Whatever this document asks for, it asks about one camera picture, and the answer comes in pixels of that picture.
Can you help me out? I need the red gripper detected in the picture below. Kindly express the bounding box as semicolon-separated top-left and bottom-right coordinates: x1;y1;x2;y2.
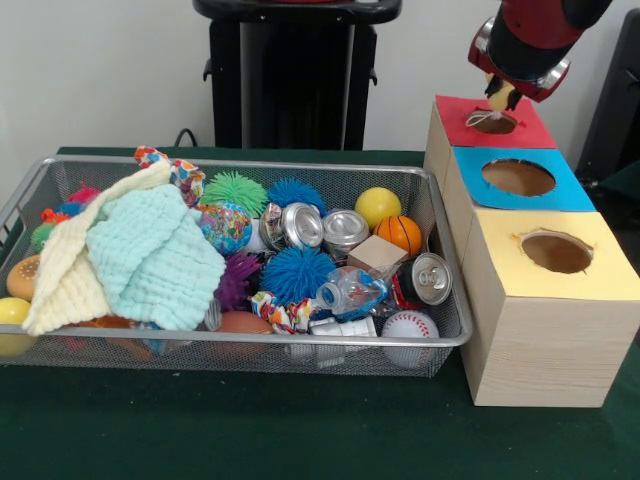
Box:
467;17;571;112

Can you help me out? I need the yellow plush toy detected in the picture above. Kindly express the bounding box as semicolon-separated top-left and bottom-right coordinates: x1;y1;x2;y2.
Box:
468;78;521;130

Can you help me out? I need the crushed silver can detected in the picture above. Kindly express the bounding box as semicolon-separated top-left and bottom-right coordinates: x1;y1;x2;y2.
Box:
322;209;371;261

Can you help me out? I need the crushed can with printed label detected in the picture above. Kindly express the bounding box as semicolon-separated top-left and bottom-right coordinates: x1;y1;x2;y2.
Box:
259;202;326;251

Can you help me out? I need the mint green waffle cloth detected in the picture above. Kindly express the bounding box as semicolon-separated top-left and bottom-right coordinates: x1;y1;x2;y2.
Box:
85;183;226;331

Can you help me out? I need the cream waffle cloth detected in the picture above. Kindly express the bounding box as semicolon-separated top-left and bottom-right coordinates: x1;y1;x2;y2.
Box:
22;158;174;336

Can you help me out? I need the wooden box with three holes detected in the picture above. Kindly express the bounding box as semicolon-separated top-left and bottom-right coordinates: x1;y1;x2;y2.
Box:
423;94;640;409

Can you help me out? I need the silver mesh bin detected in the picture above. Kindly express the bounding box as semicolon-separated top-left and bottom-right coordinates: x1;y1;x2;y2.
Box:
0;154;474;379

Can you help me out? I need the dark green table cloth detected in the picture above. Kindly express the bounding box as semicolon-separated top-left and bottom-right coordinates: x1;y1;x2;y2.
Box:
0;146;640;480
594;159;640;201

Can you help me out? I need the yellow smiley ball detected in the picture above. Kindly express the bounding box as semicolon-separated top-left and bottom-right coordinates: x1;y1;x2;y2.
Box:
354;187;403;230

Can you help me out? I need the small orange basketball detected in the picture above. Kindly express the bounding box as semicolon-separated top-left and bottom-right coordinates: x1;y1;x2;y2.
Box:
373;214;424;256

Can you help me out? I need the crushed red soda can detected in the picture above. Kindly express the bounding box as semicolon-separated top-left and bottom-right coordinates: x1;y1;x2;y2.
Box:
394;252;454;307

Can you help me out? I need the white baseball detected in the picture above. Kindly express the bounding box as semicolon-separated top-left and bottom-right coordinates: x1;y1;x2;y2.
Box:
381;309;441;369

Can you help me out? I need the blue spiky ball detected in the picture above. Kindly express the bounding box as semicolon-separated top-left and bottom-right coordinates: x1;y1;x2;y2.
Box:
259;244;337;306

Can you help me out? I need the globe print ball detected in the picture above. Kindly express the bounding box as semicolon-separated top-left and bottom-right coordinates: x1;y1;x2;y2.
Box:
198;203;253;256

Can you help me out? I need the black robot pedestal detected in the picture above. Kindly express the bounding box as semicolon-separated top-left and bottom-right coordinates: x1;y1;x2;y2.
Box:
192;0;404;151

